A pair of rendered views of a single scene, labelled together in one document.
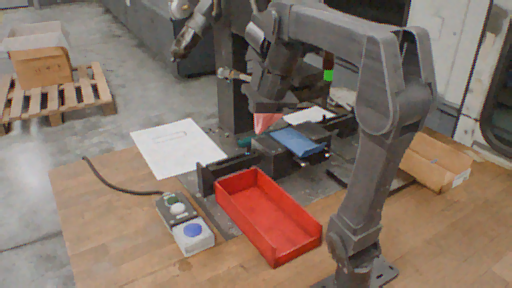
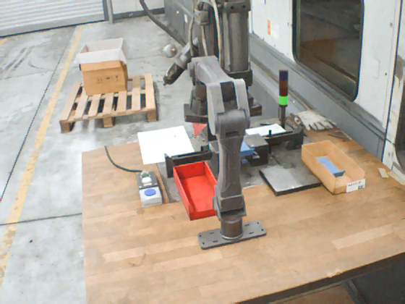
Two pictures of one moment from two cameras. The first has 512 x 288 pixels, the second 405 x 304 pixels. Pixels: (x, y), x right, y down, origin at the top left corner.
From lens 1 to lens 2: 0.67 m
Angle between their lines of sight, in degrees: 17
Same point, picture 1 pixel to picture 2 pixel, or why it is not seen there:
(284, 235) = (206, 204)
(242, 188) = (194, 174)
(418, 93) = (235, 114)
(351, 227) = (219, 192)
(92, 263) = (92, 203)
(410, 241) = (288, 219)
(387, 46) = (213, 90)
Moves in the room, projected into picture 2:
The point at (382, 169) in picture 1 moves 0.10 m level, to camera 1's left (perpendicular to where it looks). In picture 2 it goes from (225, 155) to (187, 152)
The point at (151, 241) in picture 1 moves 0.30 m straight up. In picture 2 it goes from (126, 197) to (113, 118)
